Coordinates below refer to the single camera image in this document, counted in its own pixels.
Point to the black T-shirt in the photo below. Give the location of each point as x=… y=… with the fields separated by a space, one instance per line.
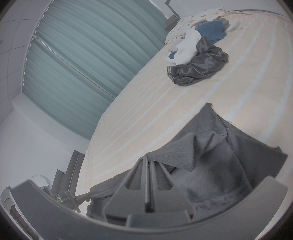
x=211 y=159

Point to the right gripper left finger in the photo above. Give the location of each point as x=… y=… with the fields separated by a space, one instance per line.
x=126 y=199

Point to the white printed pillow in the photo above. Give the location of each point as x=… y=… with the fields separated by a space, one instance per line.
x=186 y=24

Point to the black satin garment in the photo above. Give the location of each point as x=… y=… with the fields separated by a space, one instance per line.
x=201 y=64

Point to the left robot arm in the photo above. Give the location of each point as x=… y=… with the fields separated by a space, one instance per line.
x=69 y=199

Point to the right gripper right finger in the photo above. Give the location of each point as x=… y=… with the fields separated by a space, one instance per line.
x=171 y=201

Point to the blue-green curtain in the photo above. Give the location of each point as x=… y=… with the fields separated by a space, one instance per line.
x=61 y=89
x=99 y=29

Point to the grey bedside table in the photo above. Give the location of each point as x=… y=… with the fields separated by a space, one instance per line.
x=171 y=22

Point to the bed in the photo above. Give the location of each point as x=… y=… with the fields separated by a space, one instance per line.
x=186 y=96

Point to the black chest of drawers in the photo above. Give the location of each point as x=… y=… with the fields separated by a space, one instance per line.
x=74 y=169

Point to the round white mirror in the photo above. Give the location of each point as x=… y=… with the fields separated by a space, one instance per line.
x=40 y=176

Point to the pile of clothes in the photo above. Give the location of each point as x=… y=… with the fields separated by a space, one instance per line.
x=189 y=46

